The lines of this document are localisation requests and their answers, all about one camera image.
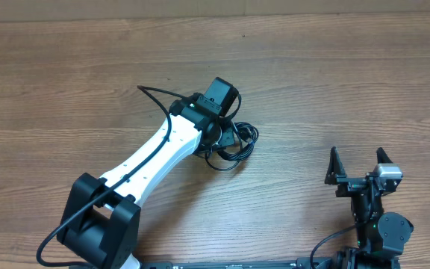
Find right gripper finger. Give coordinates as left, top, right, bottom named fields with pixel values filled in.
left=376, top=147, right=393, bottom=164
left=325, top=146, right=346, bottom=185

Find black USB-A cable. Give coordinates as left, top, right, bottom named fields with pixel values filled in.
left=204, top=121, right=260, bottom=173

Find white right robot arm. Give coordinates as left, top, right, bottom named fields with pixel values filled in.
left=325, top=147, right=414, bottom=269

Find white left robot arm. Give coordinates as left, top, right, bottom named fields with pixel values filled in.
left=55, top=78, right=241, bottom=268

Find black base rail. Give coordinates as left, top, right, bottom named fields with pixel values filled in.
left=140, top=256, right=335, bottom=269

